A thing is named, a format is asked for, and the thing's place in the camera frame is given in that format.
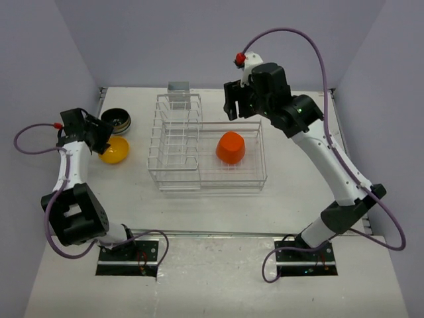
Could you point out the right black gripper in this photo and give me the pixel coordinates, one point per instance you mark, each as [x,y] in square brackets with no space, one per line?
[235,92]

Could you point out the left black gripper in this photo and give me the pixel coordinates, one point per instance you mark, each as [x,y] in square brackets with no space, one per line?
[105,131]

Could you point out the black bowl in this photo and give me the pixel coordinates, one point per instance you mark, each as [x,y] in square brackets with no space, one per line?
[118,118]

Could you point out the yellow bowl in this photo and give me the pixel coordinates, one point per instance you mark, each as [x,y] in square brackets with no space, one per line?
[117,151]

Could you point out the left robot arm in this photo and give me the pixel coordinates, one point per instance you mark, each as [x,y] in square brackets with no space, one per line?
[72,209]

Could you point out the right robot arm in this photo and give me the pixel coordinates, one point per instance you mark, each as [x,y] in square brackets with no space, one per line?
[263,90]

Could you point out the grey metal block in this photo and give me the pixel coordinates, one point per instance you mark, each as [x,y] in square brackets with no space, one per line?
[178,87]

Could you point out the orange cup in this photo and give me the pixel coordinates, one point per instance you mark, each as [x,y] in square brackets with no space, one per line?
[231,148]

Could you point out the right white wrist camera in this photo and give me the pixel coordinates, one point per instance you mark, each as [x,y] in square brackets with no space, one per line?
[246,62]

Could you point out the white wire dish rack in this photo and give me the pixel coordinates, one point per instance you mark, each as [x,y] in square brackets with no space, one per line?
[182,152]

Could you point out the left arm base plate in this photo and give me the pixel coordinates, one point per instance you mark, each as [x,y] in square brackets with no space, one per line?
[140,259]

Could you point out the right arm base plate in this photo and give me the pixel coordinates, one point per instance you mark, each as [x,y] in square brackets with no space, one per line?
[305,264]

